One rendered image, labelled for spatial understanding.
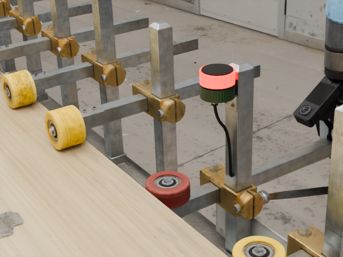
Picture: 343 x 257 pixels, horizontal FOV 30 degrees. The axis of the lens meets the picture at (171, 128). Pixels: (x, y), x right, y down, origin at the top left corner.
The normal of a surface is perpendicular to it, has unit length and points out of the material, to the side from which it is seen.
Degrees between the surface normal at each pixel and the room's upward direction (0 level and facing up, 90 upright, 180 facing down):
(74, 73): 90
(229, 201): 90
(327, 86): 32
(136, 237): 0
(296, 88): 0
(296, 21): 90
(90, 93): 0
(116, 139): 90
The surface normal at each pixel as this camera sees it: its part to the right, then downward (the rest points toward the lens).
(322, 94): -0.45, -0.61
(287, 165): 0.55, 0.35
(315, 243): -0.04, -0.90
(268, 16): -0.77, 0.32
